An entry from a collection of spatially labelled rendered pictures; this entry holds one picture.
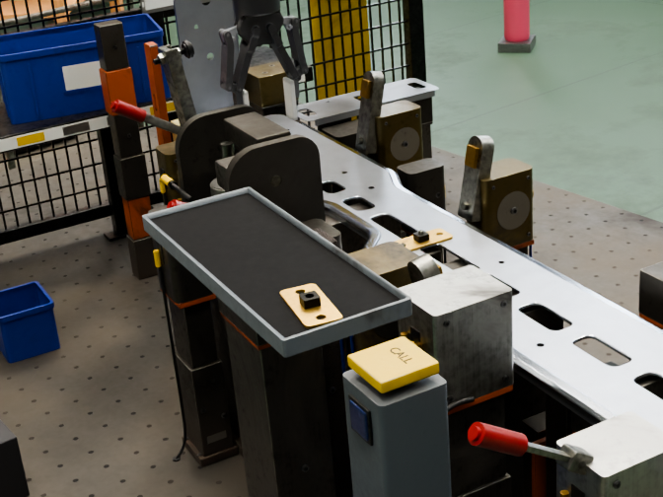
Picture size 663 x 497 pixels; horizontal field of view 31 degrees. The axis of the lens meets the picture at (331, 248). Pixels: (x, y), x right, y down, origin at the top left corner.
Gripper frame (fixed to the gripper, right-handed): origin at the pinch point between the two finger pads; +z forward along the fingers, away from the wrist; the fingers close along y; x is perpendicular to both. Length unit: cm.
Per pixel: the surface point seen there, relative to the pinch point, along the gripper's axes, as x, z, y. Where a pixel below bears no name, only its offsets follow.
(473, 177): -41.6, 2.9, 12.6
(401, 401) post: -100, -6, -35
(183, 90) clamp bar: -2.2, -7.1, -15.3
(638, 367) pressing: -90, 8, 1
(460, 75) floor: 292, 108, 233
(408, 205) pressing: -35.0, 7.6, 5.5
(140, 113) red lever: -1.5, -4.6, -22.6
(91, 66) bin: 34.8, -3.8, -19.0
